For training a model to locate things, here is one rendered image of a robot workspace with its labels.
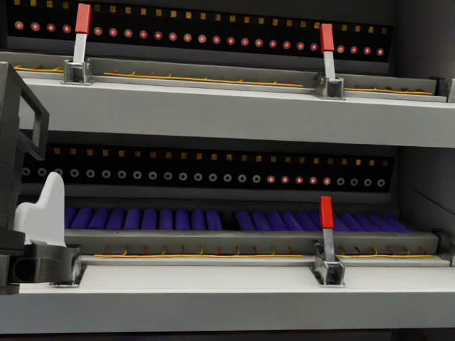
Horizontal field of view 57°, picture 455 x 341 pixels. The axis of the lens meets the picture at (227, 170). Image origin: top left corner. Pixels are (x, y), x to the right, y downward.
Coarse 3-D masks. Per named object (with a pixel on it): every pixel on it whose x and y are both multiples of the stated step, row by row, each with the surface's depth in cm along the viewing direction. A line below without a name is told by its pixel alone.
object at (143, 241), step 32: (96, 256) 44; (128, 256) 45; (160, 256) 45; (192, 256) 46; (224, 256) 46; (256, 256) 47; (288, 256) 47; (352, 256) 48; (384, 256) 49; (416, 256) 49
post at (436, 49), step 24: (408, 0) 64; (432, 0) 58; (408, 24) 64; (432, 24) 58; (408, 48) 64; (432, 48) 58; (408, 168) 63; (432, 168) 57; (408, 192) 62; (432, 192) 57; (408, 336) 61; (432, 336) 56
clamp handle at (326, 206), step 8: (320, 200) 46; (328, 200) 46; (320, 208) 46; (328, 208) 46; (320, 216) 46; (328, 216) 46; (320, 224) 46; (328, 224) 45; (328, 232) 45; (328, 240) 45; (328, 248) 45; (328, 256) 44
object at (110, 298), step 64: (64, 192) 56; (128, 192) 57; (192, 192) 58; (256, 192) 59; (320, 192) 60; (384, 192) 62; (448, 256) 50; (0, 320) 39; (64, 320) 40; (128, 320) 41; (192, 320) 42; (256, 320) 42; (320, 320) 43; (384, 320) 44; (448, 320) 45
